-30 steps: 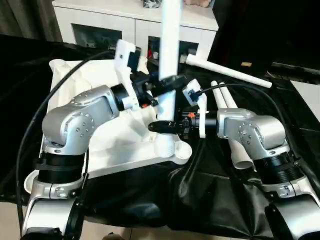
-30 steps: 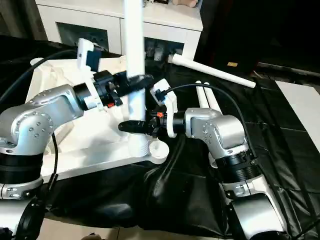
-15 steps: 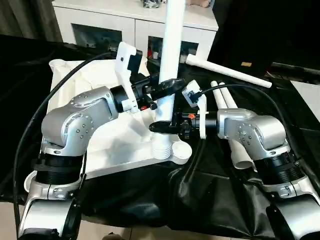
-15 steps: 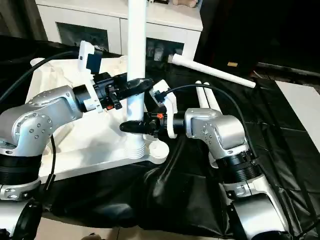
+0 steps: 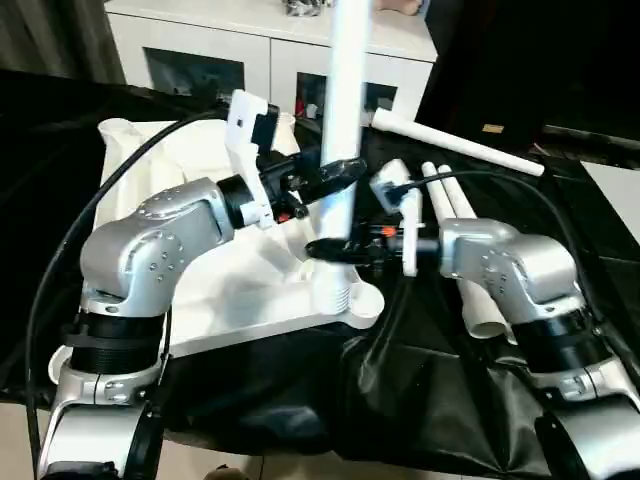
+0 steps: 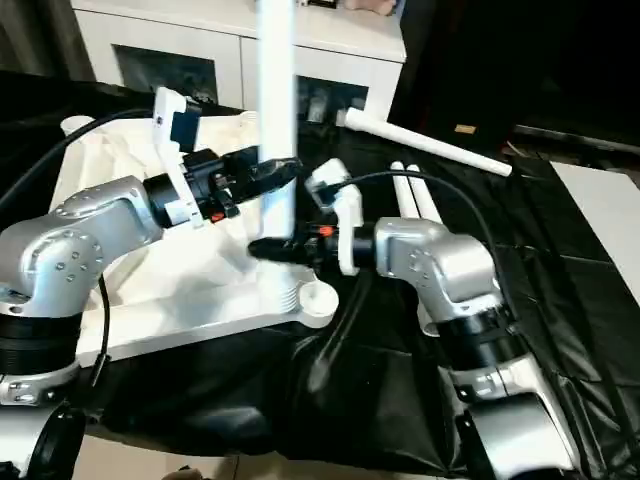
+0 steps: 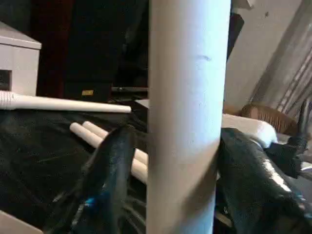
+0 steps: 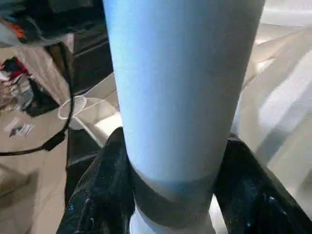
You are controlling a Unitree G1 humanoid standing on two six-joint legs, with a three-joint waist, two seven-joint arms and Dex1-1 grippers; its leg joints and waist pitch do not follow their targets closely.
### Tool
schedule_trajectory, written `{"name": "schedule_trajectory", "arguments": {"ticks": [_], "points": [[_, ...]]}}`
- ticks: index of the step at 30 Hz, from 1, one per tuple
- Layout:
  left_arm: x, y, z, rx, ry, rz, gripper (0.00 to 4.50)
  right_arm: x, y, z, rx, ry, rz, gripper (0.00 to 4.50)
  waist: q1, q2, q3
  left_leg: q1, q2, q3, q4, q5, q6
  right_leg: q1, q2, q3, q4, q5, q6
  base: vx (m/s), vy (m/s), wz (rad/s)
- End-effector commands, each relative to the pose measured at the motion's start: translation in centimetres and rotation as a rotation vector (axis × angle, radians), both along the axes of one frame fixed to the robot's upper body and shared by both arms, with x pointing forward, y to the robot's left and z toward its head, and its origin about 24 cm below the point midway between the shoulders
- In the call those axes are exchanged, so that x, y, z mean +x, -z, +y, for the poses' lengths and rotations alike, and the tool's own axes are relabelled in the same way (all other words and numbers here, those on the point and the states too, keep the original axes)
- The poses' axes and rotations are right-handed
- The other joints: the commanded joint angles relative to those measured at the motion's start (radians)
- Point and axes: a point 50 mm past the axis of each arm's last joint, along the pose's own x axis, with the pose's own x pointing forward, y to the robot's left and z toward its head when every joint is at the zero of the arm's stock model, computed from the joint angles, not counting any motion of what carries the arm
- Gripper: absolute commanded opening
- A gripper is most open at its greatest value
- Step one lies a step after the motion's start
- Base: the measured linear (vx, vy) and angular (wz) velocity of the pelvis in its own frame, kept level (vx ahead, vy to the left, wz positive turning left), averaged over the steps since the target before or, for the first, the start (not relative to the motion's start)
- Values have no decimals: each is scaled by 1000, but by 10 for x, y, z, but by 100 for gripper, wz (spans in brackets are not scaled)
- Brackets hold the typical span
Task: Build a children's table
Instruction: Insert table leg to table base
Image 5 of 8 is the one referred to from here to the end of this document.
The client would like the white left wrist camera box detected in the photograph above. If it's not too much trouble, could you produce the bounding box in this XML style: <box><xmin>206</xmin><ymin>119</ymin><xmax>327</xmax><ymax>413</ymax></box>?
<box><xmin>224</xmin><ymin>89</ymin><xmax>283</xmax><ymax>233</ymax></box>

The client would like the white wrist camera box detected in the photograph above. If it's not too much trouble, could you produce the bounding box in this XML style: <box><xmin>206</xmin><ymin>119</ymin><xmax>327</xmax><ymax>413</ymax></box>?
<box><xmin>369</xmin><ymin>159</ymin><xmax>428</xmax><ymax>278</ymax></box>
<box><xmin>224</xmin><ymin>89</ymin><xmax>283</xmax><ymax>233</ymax></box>

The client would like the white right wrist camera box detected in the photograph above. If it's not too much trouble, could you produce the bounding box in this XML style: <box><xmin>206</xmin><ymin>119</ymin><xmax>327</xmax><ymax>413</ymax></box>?
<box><xmin>369</xmin><ymin>159</ymin><xmax>428</xmax><ymax>278</ymax></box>

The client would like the black cabinet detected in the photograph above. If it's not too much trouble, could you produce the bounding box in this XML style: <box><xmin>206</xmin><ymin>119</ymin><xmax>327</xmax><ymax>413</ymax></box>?
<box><xmin>415</xmin><ymin>0</ymin><xmax>640</xmax><ymax>151</ymax></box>

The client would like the white plastic table leg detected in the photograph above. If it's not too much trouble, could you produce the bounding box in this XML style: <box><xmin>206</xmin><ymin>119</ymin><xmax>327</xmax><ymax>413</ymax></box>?
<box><xmin>314</xmin><ymin>0</ymin><xmax>377</xmax><ymax>313</ymax></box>
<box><xmin>436</xmin><ymin>164</ymin><xmax>479</xmax><ymax>223</ymax></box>
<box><xmin>419</xmin><ymin>161</ymin><xmax>513</xmax><ymax>343</ymax></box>
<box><xmin>371</xmin><ymin>109</ymin><xmax>547</xmax><ymax>179</ymax></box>

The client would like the white plastic table top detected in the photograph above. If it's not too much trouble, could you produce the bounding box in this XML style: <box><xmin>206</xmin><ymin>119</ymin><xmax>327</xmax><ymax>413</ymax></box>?
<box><xmin>48</xmin><ymin>118</ymin><xmax>387</xmax><ymax>387</ymax></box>

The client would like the white sideboard with glass doors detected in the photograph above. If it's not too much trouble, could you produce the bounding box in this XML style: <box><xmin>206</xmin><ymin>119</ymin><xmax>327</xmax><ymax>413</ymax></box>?
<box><xmin>103</xmin><ymin>0</ymin><xmax>439</xmax><ymax>122</ymax></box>

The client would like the grey curtain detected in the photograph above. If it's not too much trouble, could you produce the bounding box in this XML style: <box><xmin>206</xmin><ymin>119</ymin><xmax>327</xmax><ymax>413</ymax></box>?
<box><xmin>0</xmin><ymin>0</ymin><xmax>126</xmax><ymax>86</ymax></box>

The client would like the black mat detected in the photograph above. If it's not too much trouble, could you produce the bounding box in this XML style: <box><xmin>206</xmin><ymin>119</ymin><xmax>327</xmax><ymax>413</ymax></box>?
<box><xmin>0</xmin><ymin>68</ymin><xmax>640</xmax><ymax>476</ymax></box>

